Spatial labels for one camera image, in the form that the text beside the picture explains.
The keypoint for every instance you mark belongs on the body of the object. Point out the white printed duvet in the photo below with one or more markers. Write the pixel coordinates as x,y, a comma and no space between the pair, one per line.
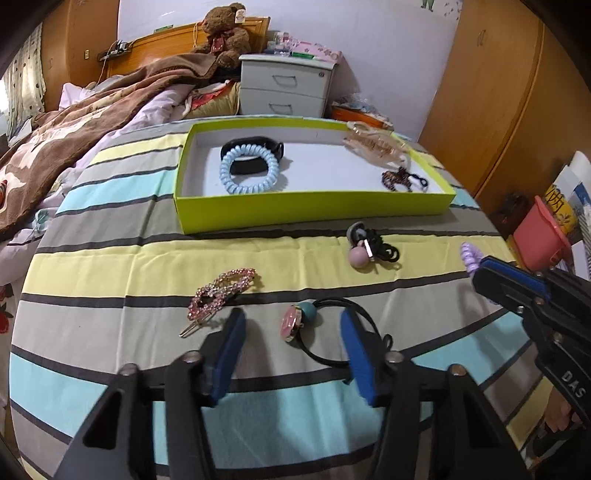
157,104

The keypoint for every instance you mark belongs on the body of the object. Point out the transparent claw hair clip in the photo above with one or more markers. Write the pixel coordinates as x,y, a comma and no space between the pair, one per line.
369,143

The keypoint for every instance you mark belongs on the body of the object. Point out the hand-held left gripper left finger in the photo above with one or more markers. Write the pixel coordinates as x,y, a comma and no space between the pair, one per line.
228,355

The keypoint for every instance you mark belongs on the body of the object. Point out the pink flowered box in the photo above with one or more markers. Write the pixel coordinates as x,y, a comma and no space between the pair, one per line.
318,48

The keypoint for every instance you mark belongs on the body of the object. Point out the power strip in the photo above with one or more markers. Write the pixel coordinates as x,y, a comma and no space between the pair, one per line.
115,50

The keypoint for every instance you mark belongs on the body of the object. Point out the orange basket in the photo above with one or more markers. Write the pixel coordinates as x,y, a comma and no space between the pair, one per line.
351,113

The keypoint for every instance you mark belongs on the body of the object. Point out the wooden wardrobe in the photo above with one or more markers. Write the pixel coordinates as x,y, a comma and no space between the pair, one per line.
485,92

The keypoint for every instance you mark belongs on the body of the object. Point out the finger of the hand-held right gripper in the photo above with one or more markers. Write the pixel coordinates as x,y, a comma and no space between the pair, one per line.
501,293
512,272

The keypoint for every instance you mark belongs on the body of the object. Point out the pink rhinestone hair clip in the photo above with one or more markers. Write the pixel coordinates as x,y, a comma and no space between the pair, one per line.
217,293

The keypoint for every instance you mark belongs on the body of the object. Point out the white nightstand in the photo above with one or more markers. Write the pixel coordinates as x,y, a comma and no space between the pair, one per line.
286,87

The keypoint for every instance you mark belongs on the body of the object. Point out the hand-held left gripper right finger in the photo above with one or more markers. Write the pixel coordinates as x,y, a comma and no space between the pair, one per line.
360,360

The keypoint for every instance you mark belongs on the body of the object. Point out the pink plastic bucket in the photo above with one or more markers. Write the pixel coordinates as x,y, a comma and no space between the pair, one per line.
535,235

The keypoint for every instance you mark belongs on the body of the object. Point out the brown teddy bear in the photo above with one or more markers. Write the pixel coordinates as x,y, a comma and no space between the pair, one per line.
221,27

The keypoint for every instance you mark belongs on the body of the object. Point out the dotted curtain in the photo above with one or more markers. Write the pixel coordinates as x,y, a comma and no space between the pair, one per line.
27,83

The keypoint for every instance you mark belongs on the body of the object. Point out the wooden headboard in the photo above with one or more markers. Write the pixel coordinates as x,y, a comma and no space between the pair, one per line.
157,48

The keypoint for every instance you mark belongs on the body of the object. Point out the dark brown bag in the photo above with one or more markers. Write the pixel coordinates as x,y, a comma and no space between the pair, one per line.
510,217

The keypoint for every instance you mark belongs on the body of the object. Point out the red and yellow pillow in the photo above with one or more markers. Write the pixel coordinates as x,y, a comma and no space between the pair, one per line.
217,104

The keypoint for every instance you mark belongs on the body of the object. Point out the striped cloth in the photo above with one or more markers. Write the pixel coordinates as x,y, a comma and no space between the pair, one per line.
138,240

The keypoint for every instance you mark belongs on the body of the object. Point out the cluster of small containers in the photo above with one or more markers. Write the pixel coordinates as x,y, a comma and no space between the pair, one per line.
279,44

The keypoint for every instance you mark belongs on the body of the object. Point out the tall wooden cabinet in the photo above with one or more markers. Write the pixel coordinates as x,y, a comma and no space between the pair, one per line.
78,37

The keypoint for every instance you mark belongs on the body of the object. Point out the yellow picture book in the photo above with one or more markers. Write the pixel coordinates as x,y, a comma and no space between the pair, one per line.
563,207

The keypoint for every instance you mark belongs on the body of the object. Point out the green cardboard box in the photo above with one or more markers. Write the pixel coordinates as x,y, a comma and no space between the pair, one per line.
300,212

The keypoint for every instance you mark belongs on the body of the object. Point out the cartoon wall poster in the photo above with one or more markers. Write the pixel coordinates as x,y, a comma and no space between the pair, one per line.
429,3

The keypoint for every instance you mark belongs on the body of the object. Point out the black wrist band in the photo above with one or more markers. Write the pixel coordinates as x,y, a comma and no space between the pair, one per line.
258,143

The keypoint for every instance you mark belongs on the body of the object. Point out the person's right hand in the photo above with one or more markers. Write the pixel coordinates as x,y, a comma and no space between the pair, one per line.
556,410

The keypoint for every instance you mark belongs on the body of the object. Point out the brown fleece blanket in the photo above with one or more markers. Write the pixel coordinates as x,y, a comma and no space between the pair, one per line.
92,120

